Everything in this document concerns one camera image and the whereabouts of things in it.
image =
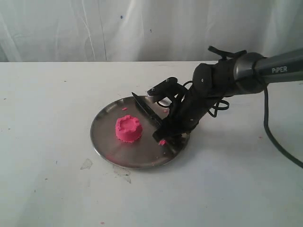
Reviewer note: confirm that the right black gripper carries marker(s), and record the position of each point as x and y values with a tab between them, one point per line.
195	105

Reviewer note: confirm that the black kitchen knife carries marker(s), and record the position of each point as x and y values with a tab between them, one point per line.
176	143

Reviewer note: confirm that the pink putty lump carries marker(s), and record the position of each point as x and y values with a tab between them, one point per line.
128	129

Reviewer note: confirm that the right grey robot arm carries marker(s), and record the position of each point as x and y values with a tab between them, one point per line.
240	73

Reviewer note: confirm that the round stainless steel plate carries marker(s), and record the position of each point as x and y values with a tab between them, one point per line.
143	153

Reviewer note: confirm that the white backdrop curtain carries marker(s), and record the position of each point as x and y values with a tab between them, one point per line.
146	30

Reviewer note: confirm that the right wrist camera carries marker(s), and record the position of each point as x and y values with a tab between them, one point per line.
169	88

